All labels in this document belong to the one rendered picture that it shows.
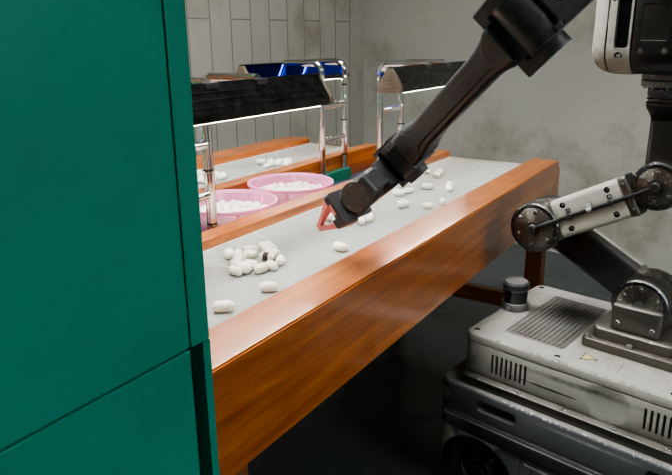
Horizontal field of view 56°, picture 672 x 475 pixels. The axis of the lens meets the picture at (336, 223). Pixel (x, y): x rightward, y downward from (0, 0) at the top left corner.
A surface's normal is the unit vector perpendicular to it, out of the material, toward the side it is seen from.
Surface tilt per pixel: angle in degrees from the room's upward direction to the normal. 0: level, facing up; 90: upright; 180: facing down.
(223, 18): 90
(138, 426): 90
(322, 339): 90
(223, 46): 90
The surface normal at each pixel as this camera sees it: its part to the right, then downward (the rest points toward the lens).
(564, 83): -0.67, 0.22
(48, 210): 0.84, 0.15
